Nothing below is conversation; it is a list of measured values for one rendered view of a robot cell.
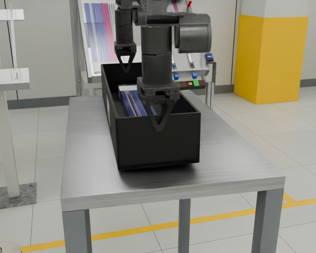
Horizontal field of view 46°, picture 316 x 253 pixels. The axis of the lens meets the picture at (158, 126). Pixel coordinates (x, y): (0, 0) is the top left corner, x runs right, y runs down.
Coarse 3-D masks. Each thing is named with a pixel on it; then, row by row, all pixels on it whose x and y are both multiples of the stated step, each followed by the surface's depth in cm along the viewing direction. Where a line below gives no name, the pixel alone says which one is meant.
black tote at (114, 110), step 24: (120, 72) 126; (120, 120) 72; (144, 120) 73; (168, 120) 74; (192, 120) 75; (120, 144) 74; (144, 144) 75; (168, 144) 76; (192, 144) 77; (120, 168) 76
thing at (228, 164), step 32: (96, 96) 133; (192, 96) 133; (96, 128) 103; (224, 128) 103; (64, 160) 83; (96, 160) 83; (224, 160) 83; (256, 160) 83; (64, 192) 70; (96, 192) 70; (128, 192) 70; (160, 192) 72; (192, 192) 73; (224, 192) 75; (64, 224) 70; (256, 224) 83
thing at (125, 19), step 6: (114, 12) 119; (120, 12) 117; (126, 12) 117; (132, 12) 122; (120, 18) 118; (126, 18) 118; (132, 18) 123; (120, 24) 119; (126, 24) 119; (132, 24) 121
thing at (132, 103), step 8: (120, 88) 120; (128, 88) 120; (136, 88) 120; (120, 96) 117; (128, 96) 111; (136, 96) 111; (128, 104) 103; (136, 104) 103; (128, 112) 97; (136, 112) 96; (144, 112) 96; (152, 112) 96
